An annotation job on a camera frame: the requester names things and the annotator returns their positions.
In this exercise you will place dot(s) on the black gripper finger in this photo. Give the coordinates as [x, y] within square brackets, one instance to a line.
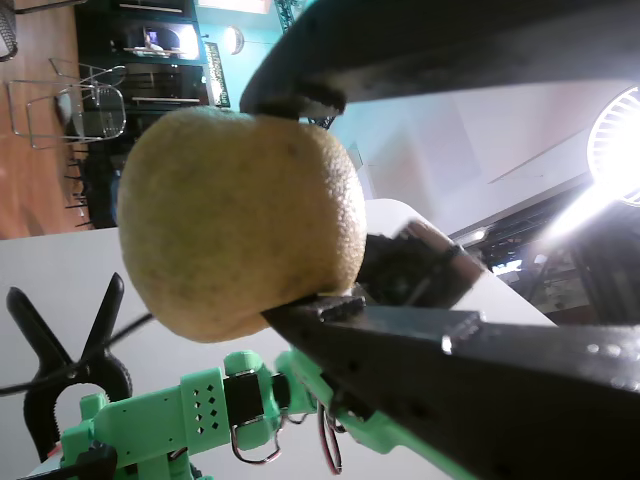
[450, 45]
[500, 400]

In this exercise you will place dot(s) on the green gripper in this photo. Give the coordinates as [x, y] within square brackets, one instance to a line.
[305, 385]

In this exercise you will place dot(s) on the yellow lemon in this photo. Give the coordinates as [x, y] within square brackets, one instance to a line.
[240, 225]

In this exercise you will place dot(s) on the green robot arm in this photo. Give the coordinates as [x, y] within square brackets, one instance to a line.
[150, 415]

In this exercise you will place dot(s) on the black module brown tape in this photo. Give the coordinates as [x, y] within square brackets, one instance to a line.
[410, 265]

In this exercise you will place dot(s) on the round white ceiling lamp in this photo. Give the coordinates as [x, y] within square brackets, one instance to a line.
[615, 130]

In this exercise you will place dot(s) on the black sign white lettering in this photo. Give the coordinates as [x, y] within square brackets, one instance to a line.
[216, 75]

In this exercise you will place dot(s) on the black clamp red pad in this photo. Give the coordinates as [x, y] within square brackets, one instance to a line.
[42, 334]

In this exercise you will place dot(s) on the black shelf unit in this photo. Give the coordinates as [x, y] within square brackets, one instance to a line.
[165, 75]

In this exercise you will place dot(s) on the round wall lamp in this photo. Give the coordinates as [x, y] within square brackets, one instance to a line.
[234, 40]

